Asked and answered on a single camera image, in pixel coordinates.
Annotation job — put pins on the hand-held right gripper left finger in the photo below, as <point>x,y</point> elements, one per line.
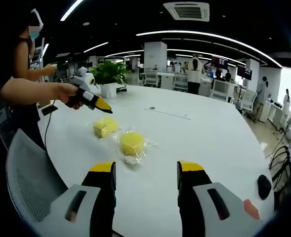
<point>103,197</point>

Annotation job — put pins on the ceiling air conditioner vent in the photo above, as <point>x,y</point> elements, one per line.
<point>186,11</point>

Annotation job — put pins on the round yellow wrapped cake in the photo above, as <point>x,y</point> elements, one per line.
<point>135,161</point>

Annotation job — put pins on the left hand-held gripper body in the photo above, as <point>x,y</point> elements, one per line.
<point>86,80</point>

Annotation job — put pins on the straight ceiling light strip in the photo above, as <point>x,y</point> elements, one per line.
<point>72,10</point>

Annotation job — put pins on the potted green plant white pot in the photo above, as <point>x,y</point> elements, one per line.
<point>110,74</point>

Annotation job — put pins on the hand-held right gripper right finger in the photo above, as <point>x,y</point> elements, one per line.
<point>187,197</point>

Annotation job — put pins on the long curved ceiling light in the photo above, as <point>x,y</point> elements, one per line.
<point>209,34</point>

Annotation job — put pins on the white office chair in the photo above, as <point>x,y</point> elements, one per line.
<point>152,77</point>
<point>221,90</point>
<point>180,82</point>
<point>247,100</point>

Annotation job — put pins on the black flat phone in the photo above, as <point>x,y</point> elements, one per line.
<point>49,110</point>

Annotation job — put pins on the square yellow wrapped cake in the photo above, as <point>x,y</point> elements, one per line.
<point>90,123</point>

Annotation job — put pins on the grey mesh office chair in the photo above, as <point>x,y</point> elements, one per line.
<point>24,177</point>

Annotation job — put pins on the square yellow silicone block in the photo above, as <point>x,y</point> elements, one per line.
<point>105,127</point>

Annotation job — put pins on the person's right hand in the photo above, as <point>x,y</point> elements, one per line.
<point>251,209</point>

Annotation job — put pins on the wall screen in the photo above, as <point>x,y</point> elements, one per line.
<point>219,62</point>
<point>244,72</point>

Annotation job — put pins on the white head-mounted device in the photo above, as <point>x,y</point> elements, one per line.
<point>37,14</point>

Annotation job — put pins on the round yellow silicone block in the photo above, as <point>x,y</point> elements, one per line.
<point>131,144</point>

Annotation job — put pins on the black frame chair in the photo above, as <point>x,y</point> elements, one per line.
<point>282,165</point>

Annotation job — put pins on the person's left hand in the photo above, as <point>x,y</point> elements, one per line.
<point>66,91</point>

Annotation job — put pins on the black computer mouse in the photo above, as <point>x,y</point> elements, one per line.
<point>264,187</point>

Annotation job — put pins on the small dark object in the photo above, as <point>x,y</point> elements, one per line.
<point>121,89</point>

